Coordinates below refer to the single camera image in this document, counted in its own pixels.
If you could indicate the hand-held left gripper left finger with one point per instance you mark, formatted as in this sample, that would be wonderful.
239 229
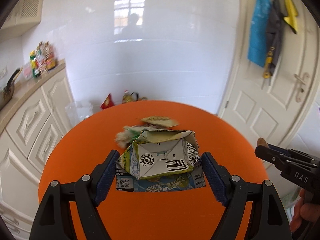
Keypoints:
107 177

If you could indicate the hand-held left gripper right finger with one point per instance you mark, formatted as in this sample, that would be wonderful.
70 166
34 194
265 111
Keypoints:
215 177

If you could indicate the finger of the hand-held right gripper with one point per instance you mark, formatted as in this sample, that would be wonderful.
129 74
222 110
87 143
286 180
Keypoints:
300 156
275 158

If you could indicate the small brown scrap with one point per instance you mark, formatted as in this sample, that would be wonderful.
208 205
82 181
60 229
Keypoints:
262 141

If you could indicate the lime green packet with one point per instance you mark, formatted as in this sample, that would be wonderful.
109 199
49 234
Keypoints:
127 135

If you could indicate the blue printed plastic wrapper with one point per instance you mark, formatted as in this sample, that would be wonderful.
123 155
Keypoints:
160 185

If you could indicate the crushed drink carton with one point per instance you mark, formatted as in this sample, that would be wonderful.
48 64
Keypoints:
162 155

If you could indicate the person's right hand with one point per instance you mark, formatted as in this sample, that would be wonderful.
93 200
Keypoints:
307 212

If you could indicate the cream panel door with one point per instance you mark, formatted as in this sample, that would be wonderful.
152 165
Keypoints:
262 110

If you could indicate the deep cream drawer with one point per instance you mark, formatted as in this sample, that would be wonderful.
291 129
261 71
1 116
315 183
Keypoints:
46 145

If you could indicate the white plastic bag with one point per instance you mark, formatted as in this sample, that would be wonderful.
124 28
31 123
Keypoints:
78 113

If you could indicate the red bag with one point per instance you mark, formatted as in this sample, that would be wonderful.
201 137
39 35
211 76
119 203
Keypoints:
107 102

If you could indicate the tan snack packet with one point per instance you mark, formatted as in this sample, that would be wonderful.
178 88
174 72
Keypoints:
160 121

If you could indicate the oil bottles on floor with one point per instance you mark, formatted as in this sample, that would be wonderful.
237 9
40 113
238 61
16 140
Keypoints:
127 97

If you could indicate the cream base cabinet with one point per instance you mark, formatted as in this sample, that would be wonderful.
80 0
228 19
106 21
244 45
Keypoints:
20 167

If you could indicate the shallow cream drawer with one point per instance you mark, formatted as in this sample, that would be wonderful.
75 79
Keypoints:
30 122

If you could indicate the beige stone countertop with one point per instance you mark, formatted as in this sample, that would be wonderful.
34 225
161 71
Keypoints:
32 87

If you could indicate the blue apron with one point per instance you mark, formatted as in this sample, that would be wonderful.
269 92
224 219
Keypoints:
258 30

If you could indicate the steel wok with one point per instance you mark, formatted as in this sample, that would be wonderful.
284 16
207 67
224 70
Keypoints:
7 92

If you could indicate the red white label bottle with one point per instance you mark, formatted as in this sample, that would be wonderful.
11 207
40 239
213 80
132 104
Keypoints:
41 63

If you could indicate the clear plastic container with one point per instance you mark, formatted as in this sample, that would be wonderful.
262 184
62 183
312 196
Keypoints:
27 73

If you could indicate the grey apron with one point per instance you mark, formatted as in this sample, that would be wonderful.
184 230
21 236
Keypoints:
273 25

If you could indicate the yellow cloth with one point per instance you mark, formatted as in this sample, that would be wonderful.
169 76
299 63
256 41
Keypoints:
291 15

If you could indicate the tall oil bottle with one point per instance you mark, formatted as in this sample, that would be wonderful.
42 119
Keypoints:
42 47

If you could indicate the white wall outlet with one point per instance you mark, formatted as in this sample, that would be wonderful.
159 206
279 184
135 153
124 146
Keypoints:
3 72

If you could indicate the cream lattice wall cabinet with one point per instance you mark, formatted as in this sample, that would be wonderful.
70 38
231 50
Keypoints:
27 7

